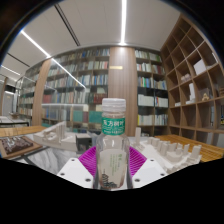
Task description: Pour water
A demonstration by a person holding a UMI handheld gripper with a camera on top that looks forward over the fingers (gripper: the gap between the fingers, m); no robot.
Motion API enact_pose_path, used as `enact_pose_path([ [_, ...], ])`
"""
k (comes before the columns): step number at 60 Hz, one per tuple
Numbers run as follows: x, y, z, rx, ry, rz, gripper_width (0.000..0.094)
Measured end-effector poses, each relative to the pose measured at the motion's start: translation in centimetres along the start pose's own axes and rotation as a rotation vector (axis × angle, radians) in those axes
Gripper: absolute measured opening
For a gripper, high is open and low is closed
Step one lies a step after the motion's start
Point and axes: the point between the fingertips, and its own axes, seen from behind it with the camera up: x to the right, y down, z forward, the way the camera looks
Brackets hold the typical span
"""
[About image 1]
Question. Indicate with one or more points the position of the ceiling light strips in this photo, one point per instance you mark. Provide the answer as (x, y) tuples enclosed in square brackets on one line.
[(123, 20)]

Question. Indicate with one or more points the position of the dark bookshelf wall with books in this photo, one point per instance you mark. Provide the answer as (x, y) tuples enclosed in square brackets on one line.
[(80, 76)]

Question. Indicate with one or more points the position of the wooden cubby shelf unit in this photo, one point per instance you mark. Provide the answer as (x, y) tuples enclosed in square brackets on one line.
[(193, 96)]

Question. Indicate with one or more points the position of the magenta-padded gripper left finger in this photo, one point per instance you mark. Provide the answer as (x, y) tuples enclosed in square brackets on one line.
[(87, 159)]

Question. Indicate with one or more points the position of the dark brown model on board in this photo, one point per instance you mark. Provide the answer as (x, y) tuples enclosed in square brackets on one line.
[(15, 145)]

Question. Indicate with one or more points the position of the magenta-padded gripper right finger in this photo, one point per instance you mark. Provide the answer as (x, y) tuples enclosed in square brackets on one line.
[(136, 159)]

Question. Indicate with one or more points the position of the white city block model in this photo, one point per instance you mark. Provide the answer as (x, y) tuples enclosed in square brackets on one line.
[(166, 153)]

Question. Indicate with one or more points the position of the clear plastic bottle green label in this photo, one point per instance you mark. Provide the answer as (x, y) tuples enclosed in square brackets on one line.
[(111, 156)]

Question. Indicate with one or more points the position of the white building model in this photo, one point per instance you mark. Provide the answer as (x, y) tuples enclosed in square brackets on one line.
[(55, 136)]

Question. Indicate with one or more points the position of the dark grey building model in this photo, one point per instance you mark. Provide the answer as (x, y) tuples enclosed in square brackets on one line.
[(83, 141)]

